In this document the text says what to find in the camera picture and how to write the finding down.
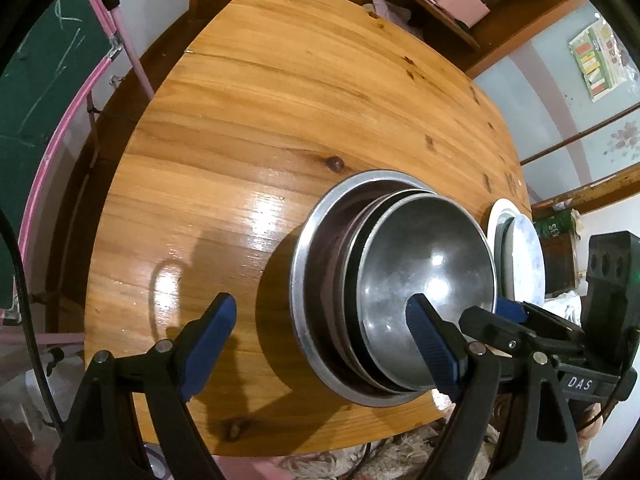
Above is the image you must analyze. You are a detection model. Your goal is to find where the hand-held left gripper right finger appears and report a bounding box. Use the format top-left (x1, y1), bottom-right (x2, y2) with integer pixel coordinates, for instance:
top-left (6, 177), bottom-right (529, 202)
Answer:
top-left (405, 292), bottom-right (583, 480)

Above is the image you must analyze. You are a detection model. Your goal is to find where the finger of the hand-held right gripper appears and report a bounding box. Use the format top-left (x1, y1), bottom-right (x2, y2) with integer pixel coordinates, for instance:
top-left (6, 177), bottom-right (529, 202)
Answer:
top-left (459, 306), bottom-right (577, 362)
top-left (495, 298), bottom-right (584, 347)

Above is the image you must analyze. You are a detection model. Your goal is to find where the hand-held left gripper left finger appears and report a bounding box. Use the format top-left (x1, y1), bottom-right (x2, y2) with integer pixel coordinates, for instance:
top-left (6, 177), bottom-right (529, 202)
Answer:
top-left (52, 292), bottom-right (237, 480)

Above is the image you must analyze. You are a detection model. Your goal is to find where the green plate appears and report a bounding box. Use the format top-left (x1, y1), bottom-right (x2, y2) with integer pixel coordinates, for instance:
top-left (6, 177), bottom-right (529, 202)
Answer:
top-left (494, 216), bottom-right (516, 297)

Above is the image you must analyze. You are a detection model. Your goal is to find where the blue floral plate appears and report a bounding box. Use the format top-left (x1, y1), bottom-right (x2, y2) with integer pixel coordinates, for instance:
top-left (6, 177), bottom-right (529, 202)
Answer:
top-left (500, 214), bottom-right (546, 311)

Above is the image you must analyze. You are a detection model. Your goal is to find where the small steel bowl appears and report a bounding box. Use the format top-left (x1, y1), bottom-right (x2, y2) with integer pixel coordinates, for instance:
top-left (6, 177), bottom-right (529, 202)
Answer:
top-left (357, 192), bottom-right (498, 392)

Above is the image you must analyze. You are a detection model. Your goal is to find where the pink steel bowl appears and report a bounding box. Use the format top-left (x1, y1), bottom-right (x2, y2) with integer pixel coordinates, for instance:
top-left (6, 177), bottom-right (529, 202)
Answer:
top-left (290, 170), bottom-right (453, 407)

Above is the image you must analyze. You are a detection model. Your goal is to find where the dark wooden cabinet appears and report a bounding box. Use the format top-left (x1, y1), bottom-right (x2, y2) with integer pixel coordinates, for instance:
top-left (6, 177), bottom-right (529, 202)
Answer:
top-left (537, 232), bottom-right (578, 296)

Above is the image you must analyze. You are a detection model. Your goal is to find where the green bag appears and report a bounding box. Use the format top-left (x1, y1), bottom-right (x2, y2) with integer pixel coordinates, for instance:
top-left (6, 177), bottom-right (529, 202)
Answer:
top-left (532, 209), bottom-right (581, 241)

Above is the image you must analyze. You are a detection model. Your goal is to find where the shaggy rug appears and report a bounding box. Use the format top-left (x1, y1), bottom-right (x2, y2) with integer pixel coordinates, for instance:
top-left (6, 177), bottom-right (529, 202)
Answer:
top-left (300, 422), bottom-right (501, 480)

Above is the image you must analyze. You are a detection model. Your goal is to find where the sliding door wardrobe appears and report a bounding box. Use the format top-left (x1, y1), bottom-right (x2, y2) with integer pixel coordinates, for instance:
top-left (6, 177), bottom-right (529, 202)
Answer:
top-left (470, 0), bottom-right (640, 206)

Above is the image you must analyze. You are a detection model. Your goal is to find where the wooden corner shelf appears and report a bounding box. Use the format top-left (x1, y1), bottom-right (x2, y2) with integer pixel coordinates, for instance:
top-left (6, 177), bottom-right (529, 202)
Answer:
top-left (350, 0), bottom-right (586, 78)

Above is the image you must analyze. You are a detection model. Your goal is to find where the pink framed chalkboard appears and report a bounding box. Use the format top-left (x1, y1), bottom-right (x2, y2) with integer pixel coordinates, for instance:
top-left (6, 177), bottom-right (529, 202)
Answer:
top-left (0, 0), bottom-right (153, 333)

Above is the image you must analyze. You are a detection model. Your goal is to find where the pink basket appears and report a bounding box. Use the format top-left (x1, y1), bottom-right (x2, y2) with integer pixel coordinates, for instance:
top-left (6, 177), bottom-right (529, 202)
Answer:
top-left (425, 0), bottom-right (505, 28)

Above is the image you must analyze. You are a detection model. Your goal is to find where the folded pink cloth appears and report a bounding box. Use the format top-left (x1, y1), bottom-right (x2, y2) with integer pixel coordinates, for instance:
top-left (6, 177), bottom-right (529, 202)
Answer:
top-left (372, 0), bottom-right (416, 29)

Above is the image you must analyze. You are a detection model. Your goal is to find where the black cable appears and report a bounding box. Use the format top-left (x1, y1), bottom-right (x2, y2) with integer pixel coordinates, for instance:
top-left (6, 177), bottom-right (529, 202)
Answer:
top-left (0, 210), bottom-right (68, 431)

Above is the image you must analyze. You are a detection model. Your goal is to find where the wall poster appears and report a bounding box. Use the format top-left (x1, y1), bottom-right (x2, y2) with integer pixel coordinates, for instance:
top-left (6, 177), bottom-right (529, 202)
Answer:
top-left (568, 19), bottom-right (628, 103)

